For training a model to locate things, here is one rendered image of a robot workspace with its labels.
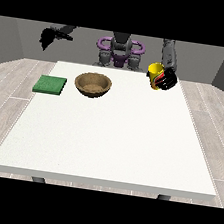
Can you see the green square pad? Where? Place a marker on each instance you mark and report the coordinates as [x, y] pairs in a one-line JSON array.
[[49, 84]]

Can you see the dark table leg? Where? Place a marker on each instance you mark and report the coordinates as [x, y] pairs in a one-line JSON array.
[[164, 197], [38, 179]]

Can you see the brown wooden bowl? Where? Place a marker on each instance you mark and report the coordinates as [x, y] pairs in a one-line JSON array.
[[93, 84]]

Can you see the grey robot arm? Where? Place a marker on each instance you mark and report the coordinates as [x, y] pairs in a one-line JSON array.
[[169, 54], [63, 28]]

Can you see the grey robot trunk purple rings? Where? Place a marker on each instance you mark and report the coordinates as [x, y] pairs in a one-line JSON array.
[[119, 52]]

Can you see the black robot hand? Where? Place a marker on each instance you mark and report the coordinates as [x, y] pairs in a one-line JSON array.
[[47, 38], [167, 80]]

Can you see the yellow cup with melon print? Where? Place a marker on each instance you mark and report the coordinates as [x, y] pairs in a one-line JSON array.
[[154, 73]]

